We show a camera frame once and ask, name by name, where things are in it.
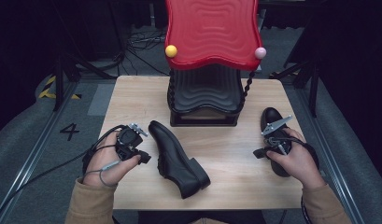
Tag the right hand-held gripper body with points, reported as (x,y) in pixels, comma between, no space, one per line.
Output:
(275,144)

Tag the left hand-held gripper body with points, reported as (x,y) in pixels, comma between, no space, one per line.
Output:
(128,138)

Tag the black leather shoe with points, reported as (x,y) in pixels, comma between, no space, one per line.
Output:
(270,115)
(174,155)

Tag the person's right hand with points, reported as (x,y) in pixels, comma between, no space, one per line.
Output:
(300,165)

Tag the person's left hand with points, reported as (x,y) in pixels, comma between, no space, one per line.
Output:
(101,165)

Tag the black metal stand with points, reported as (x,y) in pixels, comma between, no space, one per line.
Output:
(58,81)
(313,90)

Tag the red and black shoe rack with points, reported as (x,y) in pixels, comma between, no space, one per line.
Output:
(212,31)

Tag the metal floor rail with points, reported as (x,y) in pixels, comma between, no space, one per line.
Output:
(33,158)
(330,161)

